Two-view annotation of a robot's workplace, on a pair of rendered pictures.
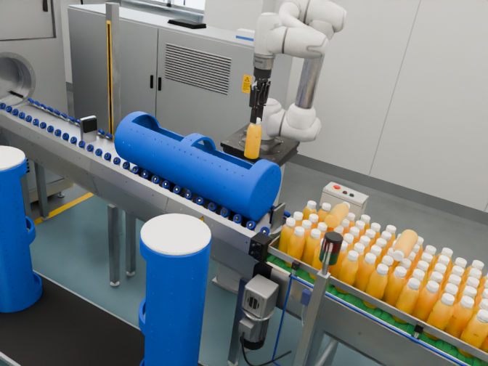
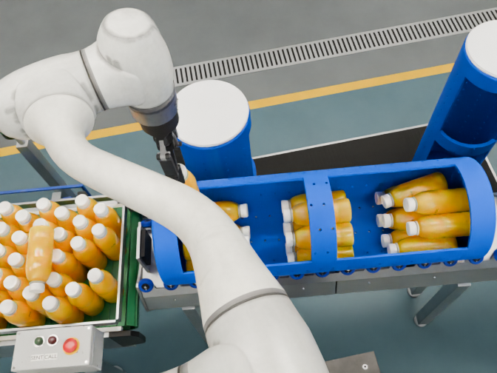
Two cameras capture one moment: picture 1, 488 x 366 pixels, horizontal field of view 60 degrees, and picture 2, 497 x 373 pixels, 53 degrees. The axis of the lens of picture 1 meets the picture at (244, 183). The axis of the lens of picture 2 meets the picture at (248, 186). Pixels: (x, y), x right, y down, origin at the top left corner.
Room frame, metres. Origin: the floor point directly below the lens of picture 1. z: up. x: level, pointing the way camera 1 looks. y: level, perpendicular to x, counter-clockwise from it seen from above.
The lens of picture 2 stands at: (2.36, -0.15, 2.37)
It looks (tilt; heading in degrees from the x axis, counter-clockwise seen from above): 61 degrees down; 152
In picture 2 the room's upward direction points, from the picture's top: 8 degrees counter-clockwise
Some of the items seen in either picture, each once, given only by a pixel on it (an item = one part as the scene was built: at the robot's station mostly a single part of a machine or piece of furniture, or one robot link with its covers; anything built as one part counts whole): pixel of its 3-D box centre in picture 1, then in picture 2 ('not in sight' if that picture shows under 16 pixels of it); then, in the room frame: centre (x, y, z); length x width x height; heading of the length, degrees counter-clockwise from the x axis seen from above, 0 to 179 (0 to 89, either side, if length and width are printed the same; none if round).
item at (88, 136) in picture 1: (88, 130); not in sight; (2.36, 0.98, 1.00); 0.10 x 0.04 x 0.15; 150
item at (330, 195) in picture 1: (343, 200); (59, 351); (1.83, -0.50, 1.05); 0.20 x 0.10 x 0.10; 60
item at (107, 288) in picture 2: (308, 220); (105, 285); (1.71, -0.32, 0.98); 0.07 x 0.07 x 0.17
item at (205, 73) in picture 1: (171, 101); not in sight; (4.01, 0.82, 0.72); 2.15 x 0.54 x 1.45; 66
